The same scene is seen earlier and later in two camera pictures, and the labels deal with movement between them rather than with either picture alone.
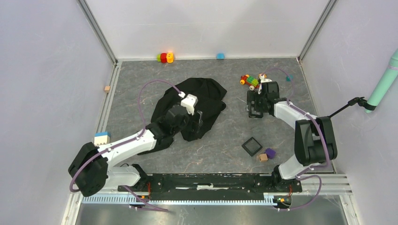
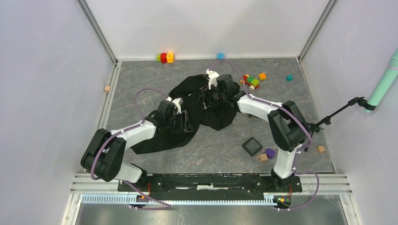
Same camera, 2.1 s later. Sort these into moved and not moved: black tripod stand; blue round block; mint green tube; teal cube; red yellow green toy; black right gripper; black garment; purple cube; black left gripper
Moved: black garment; black left gripper; black right gripper
Not moved: black tripod stand; purple cube; mint green tube; teal cube; blue round block; red yellow green toy
